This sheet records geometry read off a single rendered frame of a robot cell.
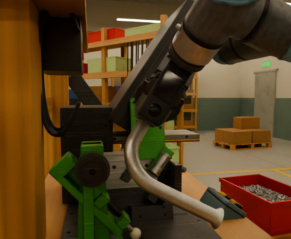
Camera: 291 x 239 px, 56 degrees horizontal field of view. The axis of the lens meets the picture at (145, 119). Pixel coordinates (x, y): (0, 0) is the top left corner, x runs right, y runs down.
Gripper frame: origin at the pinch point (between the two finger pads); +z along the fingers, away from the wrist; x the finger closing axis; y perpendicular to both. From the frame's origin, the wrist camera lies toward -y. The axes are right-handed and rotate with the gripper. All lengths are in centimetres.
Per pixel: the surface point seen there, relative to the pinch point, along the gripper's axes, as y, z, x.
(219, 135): 460, 455, -209
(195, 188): 22, 48, -34
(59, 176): -16.5, 11.2, 9.8
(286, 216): 17, 26, -60
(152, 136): 17.0, 25.8, -6.0
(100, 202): -15.9, 13.9, -1.0
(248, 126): 509, 421, -266
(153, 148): 14.1, 27.2, -8.4
